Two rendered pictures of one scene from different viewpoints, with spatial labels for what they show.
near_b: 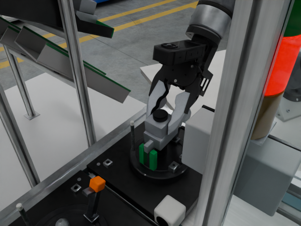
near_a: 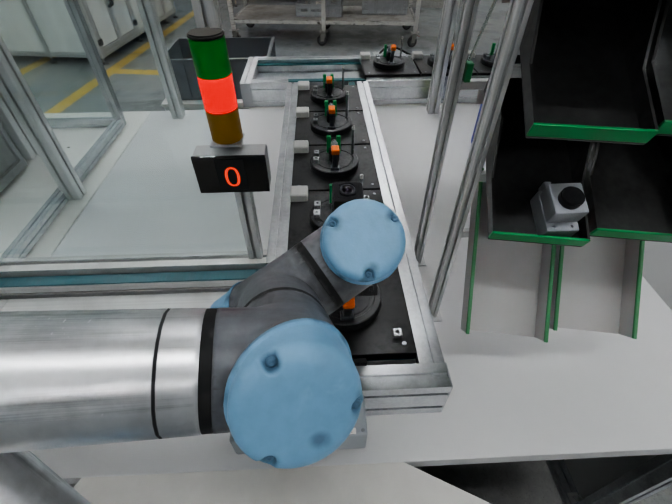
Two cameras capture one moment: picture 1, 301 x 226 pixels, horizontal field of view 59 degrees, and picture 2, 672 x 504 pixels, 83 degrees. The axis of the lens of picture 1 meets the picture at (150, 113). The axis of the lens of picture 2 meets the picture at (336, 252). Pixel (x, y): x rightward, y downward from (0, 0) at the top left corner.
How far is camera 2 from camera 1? 0.84 m
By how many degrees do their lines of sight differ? 89
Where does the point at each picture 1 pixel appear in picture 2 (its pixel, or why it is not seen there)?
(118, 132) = (419, 306)
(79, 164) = (407, 261)
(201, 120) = (257, 147)
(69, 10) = (477, 148)
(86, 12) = (542, 206)
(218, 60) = not seen: outside the picture
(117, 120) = (490, 382)
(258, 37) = not seen: hidden behind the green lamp
